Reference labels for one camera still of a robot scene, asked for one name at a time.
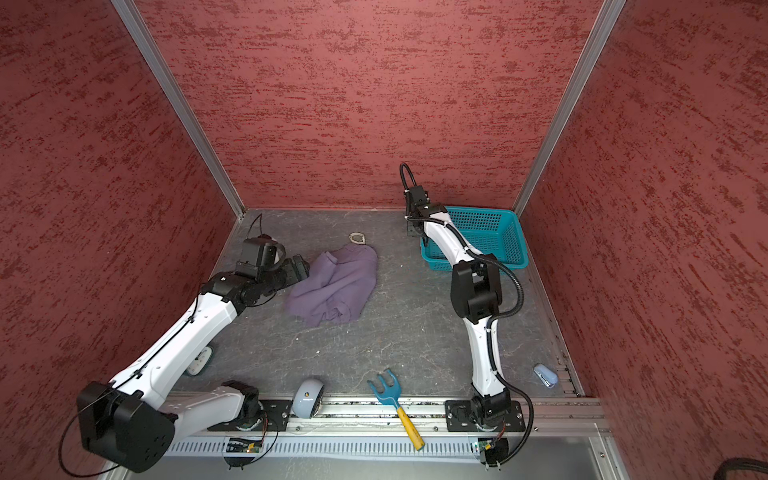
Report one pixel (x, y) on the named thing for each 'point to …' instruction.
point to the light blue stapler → (549, 378)
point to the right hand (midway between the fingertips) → (421, 232)
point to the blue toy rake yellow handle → (391, 394)
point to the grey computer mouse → (307, 397)
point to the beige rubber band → (358, 237)
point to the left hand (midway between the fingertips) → (297, 276)
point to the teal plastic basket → (484, 230)
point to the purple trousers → (333, 287)
